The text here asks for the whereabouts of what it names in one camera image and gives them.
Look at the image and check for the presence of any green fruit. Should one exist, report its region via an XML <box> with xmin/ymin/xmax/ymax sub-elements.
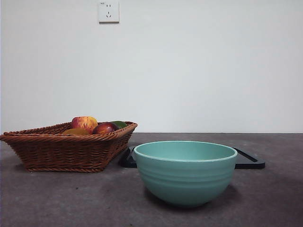
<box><xmin>110</xmin><ymin>121</ymin><xmax>128</xmax><ymax>130</ymax></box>

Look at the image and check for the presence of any brown wicker basket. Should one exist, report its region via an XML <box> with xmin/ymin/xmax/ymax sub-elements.
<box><xmin>0</xmin><ymin>121</ymin><xmax>138</xmax><ymax>173</ymax></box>

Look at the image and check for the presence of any brown kiwi fruit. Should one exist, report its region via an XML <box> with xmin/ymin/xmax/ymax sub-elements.
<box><xmin>62</xmin><ymin>128</ymin><xmax>90</xmax><ymax>135</ymax></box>

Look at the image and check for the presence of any black rectangular tray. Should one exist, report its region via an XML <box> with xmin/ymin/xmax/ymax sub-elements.
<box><xmin>122</xmin><ymin>146</ymin><xmax>266</xmax><ymax>170</ymax></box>

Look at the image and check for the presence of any dark red apple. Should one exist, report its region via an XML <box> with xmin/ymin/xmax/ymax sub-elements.
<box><xmin>92</xmin><ymin>122</ymin><xmax>119</xmax><ymax>135</ymax></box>

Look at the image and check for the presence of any teal ribbed bowl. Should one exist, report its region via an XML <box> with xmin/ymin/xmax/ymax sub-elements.
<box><xmin>133</xmin><ymin>140</ymin><xmax>238</xmax><ymax>208</ymax></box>

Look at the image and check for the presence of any red and yellow apple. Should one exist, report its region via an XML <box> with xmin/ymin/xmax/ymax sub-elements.
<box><xmin>71</xmin><ymin>115</ymin><xmax>98</xmax><ymax>134</ymax></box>

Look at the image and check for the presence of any white wall power socket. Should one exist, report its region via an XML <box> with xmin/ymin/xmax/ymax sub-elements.
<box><xmin>98</xmin><ymin>1</ymin><xmax>120</xmax><ymax>24</ymax></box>

